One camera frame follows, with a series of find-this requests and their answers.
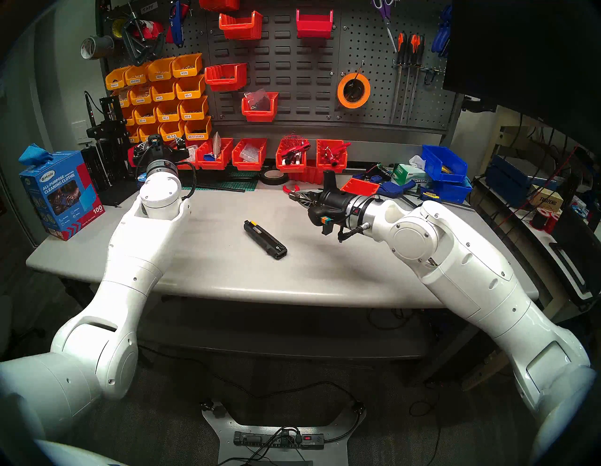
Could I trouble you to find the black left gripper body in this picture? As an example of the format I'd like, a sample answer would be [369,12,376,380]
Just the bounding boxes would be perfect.
[133,134,190,163]

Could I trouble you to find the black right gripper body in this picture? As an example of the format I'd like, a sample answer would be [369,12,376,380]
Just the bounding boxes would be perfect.
[308,170,361,236]

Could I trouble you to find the orange-red plastic storage bin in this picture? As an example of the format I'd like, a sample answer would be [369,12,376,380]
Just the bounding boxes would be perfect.
[340,178,380,197]

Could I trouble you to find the black utility knife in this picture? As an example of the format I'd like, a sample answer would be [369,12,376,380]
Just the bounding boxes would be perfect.
[243,219,288,260]

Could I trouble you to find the blue cleaning cloths box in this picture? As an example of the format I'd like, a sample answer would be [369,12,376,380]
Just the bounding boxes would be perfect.
[20,150,105,241]

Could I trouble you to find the small cardboard box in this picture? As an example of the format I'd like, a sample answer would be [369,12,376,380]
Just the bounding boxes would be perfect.
[531,186,564,212]

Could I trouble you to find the stacked orange-red bins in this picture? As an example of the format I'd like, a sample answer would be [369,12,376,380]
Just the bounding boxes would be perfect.
[287,160,346,185]

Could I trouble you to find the yellow bin labelled M2.5-5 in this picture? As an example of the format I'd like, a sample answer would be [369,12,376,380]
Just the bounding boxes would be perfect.
[159,120,186,141]

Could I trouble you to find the yellow bin labelled M3-8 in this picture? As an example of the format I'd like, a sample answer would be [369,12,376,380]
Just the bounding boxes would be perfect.
[156,100,181,123]

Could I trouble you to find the yellow bin labelled M4-0.7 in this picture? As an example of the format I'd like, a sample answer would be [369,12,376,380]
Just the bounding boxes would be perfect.
[184,116,213,141]

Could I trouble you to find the small red clamps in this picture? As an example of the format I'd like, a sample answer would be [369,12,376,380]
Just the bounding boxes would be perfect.
[322,142,352,165]

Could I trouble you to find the black metal press stand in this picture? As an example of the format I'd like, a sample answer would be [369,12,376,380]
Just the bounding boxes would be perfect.
[81,96,138,206]

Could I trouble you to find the yellow bin labelled M3-6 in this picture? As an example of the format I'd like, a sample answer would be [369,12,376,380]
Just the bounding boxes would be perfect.
[179,95,209,121]

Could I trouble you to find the yellow bin labelled M4-6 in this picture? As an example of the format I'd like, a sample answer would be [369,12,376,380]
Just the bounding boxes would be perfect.
[150,79,178,102]

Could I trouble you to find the large blue spring clamp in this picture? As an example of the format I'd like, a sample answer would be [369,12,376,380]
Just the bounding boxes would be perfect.
[378,181,416,198]

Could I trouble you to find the yellow bin labelled M3-4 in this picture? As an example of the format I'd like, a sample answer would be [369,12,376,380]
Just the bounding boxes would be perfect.
[175,74,206,100]

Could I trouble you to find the green cutting mat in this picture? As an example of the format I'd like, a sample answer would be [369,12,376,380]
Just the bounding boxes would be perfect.
[181,169,259,192]

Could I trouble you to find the yellow bin labelled M3X8 BAD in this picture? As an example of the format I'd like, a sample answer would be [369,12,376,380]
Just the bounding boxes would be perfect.
[124,62,151,86]

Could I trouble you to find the yellow bin labelled M3X5X4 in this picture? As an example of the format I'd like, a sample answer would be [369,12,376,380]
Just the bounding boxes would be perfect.
[105,67,131,91]

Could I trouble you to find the thin black rod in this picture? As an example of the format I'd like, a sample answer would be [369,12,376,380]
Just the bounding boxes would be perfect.
[188,182,246,193]

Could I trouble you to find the black soldering iron pen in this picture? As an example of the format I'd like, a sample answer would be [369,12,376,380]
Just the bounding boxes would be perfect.
[84,91,101,127]

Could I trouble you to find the yellow bin labelled M3X6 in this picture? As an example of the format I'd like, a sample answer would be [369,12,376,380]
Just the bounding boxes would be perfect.
[171,53,203,78]

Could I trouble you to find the blue and yellow bar clamp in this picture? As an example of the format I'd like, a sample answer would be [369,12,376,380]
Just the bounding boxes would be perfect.
[403,187,470,210]

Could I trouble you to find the grey metal C-clamp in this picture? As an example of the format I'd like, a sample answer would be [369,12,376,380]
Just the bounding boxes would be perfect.
[121,5,165,66]

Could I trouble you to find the orange tape roll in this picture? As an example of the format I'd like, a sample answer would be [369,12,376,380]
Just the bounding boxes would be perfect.
[337,72,371,109]

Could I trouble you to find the blue plastic bin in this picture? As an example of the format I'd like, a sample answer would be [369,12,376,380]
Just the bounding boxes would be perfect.
[430,178,472,204]
[421,145,468,183]

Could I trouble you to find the red tape roll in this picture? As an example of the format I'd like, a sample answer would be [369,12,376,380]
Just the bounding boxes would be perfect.
[134,21,165,42]

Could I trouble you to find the dark perforated pegboard panel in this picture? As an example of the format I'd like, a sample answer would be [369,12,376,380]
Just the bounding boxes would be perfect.
[338,0,460,133]
[96,0,210,141]

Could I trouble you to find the blue microfiber cloth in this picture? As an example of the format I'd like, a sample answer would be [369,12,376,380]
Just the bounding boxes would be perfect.
[19,143,54,166]

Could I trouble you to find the grey louvred panel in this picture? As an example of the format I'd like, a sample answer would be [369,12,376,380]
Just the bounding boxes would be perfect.
[205,0,342,124]

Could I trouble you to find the crimson plastic bin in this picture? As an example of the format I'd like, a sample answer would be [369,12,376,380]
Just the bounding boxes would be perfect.
[296,8,334,39]

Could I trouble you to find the dark blue case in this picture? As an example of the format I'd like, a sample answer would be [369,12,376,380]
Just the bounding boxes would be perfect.
[486,155,564,207]

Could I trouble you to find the blue spring clamps hanging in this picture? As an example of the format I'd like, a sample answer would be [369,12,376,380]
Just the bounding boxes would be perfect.
[431,5,452,59]

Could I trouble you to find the white side table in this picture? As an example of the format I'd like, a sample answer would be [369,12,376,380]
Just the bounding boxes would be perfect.
[472,176,601,311]

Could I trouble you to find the black computer monitor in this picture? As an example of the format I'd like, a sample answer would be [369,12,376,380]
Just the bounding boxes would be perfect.
[442,0,601,155]

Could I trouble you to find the black power strip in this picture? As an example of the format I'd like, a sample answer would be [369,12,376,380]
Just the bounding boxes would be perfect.
[233,431,325,450]

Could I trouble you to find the black flat tray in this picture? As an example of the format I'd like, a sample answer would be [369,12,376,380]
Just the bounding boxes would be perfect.
[549,207,601,301]

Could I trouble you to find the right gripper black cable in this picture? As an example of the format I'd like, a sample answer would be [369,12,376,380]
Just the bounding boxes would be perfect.
[338,225,371,243]

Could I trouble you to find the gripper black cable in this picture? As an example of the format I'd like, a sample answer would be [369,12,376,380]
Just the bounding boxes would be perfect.
[135,157,197,199]
[338,225,371,243]

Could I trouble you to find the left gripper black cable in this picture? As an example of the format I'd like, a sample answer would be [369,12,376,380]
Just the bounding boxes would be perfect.
[135,157,197,199]

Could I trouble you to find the silver duct tape roll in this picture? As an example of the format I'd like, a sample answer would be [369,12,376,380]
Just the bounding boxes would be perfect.
[80,35,116,60]

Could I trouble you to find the blue-handled hand tool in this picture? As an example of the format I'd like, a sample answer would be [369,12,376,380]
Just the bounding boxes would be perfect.
[169,0,185,47]

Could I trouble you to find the orange handled file top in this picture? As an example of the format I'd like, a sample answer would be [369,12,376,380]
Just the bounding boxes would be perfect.
[392,32,406,125]

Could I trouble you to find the orange handled file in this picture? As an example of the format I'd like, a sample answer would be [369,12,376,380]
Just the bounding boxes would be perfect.
[408,35,426,120]
[392,32,406,125]
[401,34,416,124]

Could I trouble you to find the orange handled file middle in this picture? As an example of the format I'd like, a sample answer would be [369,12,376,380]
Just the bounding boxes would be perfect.
[401,34,416,124]

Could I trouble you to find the orange handled file bottom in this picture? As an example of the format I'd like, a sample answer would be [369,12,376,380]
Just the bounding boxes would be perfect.
[408,35,426,120]

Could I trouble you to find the purple-handled scissors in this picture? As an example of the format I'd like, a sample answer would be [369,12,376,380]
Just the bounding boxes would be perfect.
[372,0,399,53]

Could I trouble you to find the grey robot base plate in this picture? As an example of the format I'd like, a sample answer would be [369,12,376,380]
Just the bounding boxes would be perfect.
[202,399,367,466]

